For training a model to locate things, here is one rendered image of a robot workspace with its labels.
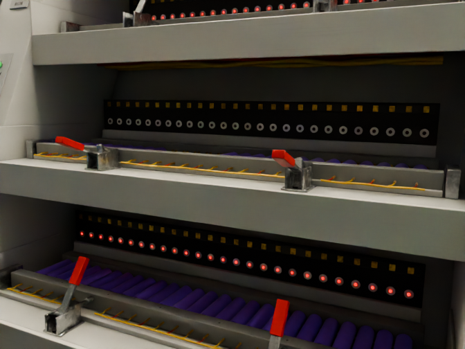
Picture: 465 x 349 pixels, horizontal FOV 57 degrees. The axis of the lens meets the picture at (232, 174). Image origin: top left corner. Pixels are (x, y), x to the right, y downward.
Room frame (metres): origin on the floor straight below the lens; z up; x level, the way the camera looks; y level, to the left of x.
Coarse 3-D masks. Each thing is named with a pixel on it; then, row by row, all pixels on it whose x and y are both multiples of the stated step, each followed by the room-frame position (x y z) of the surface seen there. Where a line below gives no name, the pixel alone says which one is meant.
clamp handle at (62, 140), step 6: (60, 138) 0.48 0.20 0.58; (66, 138) 0.49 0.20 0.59; (60, 144) 0.49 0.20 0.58; (66, 144) 0.49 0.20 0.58; (72, 144) 0.49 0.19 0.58; (78, 144) 0.50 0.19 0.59; (78, 150) 0.51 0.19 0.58; (84, 150) 0.52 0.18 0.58; (90, 150) 0.52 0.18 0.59; (102, 150) 0.54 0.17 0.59
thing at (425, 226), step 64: (0, 128) 0.61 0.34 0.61; (64, 128) 0.71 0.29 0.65; (0, 192) 0.62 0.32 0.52; (64, 192) 0.56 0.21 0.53; (128, 192) 0.52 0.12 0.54; (192, 192) 0.47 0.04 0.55; (256, 192) 0.44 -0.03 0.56; (320, 192) 0.43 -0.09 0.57; (448, 192) 0.40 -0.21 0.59; (448, 256) 0.37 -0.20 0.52
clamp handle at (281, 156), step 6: (276, 150) 0.37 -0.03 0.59; (282, 150) 0.37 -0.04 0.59; (276, 156) 0.37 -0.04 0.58; (282, 156) 0.37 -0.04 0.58; (288, 156) 0.38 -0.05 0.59; (282, 162) 0.38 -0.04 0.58; (288, 162) 0.38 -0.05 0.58; (294, 162) 0.40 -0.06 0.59; (300, 162) 0.43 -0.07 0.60; (294, 168) 0.41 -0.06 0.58; (300, 168) 0.42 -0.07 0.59
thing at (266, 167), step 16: (48, 144) 0.63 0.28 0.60; (128, 160) 0.57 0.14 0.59; (144, 160) 0.56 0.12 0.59; (160, 160) 0.55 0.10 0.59; (176, 160) 0.54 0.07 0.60; (192, 160) 0.52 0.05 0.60; (208, 160) 0.51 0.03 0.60; (224, 160) 0.50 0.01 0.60; (240, 160) 0.50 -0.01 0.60; (256, 160) 0.49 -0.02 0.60; (272, 160) 0.48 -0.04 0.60; (272, 176) 0.46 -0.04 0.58; (320, 176) 0.46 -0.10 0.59; (336, 176) 0.45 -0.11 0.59; (352, 176) 0.44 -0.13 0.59; (368, 176) 0.43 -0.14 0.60; (384, 176) 0.43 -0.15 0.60; (400, 176) 0.42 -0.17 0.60; (416, 176) 0.41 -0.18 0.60; (432, 176) 0.41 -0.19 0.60
